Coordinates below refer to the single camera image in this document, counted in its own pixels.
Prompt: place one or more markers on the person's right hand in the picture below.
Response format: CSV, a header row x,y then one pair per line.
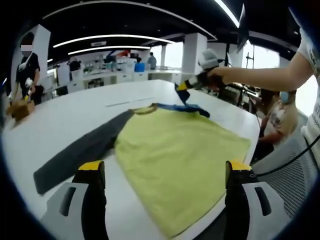
x,y
217,77

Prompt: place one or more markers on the yellow long-sleeved garment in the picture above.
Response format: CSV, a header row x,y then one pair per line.
x,y
175,150

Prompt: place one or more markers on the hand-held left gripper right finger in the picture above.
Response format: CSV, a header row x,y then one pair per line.
x,y
238,200

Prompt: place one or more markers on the operator in white t-shirt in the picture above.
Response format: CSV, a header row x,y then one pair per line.
x,y
306,47

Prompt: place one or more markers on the grey mesh chair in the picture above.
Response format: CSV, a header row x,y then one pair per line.
x,y
292,190

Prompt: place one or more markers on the blue container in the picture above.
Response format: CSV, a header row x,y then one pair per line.
x,y
140,67

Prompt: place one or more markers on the white lab counter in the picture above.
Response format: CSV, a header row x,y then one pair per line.
x,y
125,77

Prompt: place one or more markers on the brown cardboard box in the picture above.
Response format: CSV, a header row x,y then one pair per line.
x,y
21,111

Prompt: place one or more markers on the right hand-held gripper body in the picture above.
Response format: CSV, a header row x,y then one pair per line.
x,y
210,60

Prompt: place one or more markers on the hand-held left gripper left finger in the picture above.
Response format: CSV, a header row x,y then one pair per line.
x,y
92,200

